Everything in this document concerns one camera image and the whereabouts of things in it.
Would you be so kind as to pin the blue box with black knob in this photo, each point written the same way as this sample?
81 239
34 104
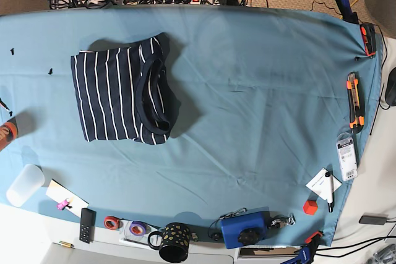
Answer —
243 230

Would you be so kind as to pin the orange black clamp right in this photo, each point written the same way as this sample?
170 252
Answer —
369 38

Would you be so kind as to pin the clear plastic blister pack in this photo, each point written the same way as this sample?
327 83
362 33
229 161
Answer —
347 156

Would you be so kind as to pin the orange can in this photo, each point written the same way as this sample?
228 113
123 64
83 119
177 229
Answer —
8 133

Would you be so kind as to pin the translucent plastic cup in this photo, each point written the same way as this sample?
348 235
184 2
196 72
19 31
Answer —
29 180

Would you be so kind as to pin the metal carabiner keys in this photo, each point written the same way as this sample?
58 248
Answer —
281 221

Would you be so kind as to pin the black remote control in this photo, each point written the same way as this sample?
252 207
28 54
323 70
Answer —
87 224

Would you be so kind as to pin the purple tape roll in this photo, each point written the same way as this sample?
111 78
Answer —
137 228

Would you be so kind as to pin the white cardboard sheet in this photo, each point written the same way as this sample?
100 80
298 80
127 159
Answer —
58 193

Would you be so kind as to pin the orange black utility knife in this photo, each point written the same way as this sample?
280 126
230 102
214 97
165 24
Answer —
356 104

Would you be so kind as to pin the blue orange clamp bottom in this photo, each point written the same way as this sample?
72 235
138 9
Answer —
307 252

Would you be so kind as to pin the white marker pen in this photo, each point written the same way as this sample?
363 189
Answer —
329 190

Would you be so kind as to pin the white paper card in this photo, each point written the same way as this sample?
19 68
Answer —
317 184

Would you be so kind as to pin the blue clamp top right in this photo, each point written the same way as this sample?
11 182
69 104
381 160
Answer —
347 14

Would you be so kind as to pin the red tape roll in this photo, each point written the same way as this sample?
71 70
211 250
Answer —
111 222

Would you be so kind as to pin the black mug gold dots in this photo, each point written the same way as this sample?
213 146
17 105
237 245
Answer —
172 242

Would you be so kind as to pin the light blue tablecloth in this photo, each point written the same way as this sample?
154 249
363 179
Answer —
263 96

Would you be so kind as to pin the red cube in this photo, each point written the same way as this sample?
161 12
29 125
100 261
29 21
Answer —
310 207

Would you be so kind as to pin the navy white striped t-shirt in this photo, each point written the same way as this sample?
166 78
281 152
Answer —
123 93

